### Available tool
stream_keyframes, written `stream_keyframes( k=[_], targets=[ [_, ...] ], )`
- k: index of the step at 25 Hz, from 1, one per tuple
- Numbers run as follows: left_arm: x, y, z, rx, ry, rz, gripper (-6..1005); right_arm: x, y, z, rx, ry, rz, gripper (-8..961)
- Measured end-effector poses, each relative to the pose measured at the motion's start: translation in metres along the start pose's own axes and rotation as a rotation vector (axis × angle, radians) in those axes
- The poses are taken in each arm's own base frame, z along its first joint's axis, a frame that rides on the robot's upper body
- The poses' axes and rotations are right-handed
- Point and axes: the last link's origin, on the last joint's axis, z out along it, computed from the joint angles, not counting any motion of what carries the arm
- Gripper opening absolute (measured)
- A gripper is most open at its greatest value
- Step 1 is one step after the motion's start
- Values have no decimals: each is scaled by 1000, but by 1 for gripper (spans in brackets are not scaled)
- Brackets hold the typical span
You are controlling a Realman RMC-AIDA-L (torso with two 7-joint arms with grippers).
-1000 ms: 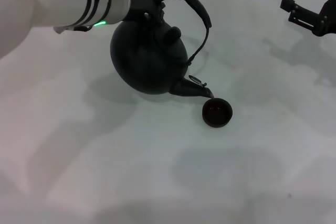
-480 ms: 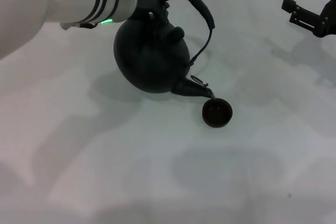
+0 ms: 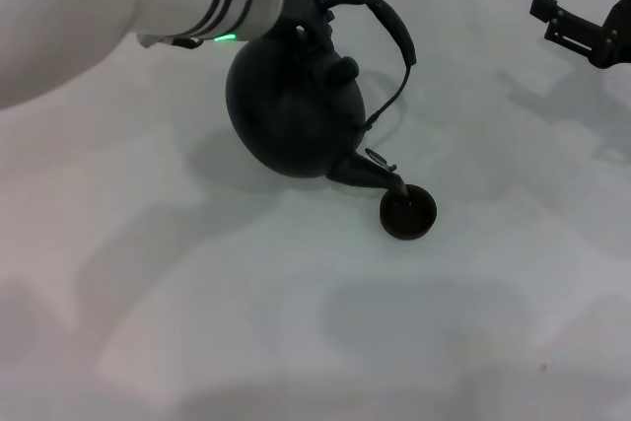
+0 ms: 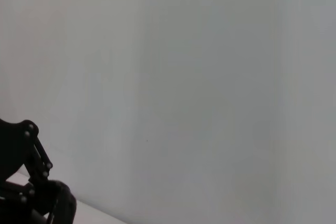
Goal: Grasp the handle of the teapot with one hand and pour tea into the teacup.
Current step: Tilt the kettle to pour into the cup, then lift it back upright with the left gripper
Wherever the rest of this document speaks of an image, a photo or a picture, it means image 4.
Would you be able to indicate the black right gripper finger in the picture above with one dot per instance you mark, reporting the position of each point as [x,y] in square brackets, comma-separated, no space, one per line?
[42,161]
[60,205]

